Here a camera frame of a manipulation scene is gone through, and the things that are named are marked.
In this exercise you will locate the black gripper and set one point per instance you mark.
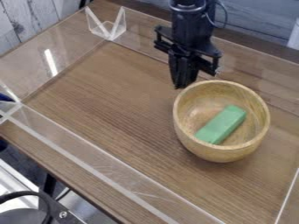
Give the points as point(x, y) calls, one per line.
point(185, 41)

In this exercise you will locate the green rectangular block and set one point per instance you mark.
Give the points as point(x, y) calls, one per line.
point(221, 125)

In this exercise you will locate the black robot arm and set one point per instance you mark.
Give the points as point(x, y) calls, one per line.
point(195, 5)

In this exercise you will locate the brown wooden bowl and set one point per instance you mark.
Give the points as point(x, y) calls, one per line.
point(197, 103)

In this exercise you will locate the black table leg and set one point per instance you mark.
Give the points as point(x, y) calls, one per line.
point(49, 184)

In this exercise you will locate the clear acrylic corner bracket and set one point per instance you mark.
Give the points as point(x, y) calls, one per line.
point(108, 30)

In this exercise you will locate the clear acrylic front wall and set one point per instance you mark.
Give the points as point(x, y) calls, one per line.
point(104, 136)

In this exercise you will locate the metal bracket with screw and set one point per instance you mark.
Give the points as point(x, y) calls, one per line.
point(63, 216)

